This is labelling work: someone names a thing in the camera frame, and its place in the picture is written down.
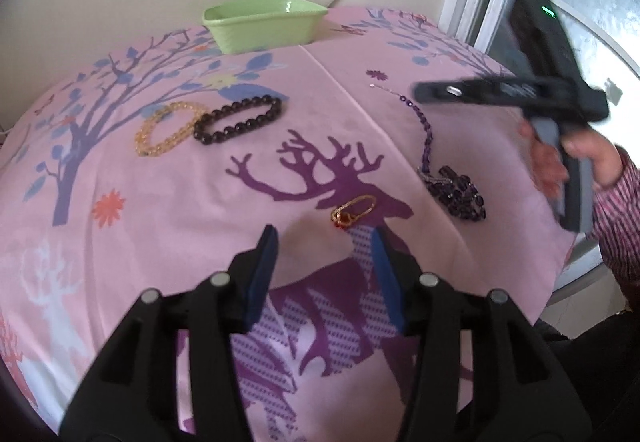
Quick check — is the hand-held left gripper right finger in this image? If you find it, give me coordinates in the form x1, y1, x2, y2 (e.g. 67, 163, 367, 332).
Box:
371, 225, 593, 442

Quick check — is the yellow crystal bead bracelet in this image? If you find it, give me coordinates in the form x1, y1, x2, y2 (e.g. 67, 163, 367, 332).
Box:
134, 101, 208, 158

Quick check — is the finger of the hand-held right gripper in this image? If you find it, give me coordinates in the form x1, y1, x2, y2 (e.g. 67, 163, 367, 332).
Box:
412, 78, 481, 106

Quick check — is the dark cloth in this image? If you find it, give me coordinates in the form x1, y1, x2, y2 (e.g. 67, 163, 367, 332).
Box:
535, 307, 640, 428

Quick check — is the person's right hand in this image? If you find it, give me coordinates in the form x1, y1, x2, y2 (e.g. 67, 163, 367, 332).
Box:
517, 119, 628, 199

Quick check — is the person's right forearm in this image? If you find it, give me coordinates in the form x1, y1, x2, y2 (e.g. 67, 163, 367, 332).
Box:
592, 147, 640, 298

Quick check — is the green plastic basin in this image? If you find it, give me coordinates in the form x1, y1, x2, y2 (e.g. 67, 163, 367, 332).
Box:
202, 0, 329, 54

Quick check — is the gold chain with red pendant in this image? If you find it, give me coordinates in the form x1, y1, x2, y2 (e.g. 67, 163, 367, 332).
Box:
330, 195, 377, 229

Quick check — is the purple bead necklace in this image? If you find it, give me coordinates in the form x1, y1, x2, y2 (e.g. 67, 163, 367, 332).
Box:
369, 83, 487, 223

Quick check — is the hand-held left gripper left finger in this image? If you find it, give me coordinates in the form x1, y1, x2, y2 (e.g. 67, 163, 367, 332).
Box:
59, 223, 280, 442

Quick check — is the dark bead bracelet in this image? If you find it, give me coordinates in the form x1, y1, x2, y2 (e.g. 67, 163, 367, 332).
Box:
193, 94, 283, 145

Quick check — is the pink printed bedsheet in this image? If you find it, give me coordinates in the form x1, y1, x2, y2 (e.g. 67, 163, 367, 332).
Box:
0, 5, 586, 442

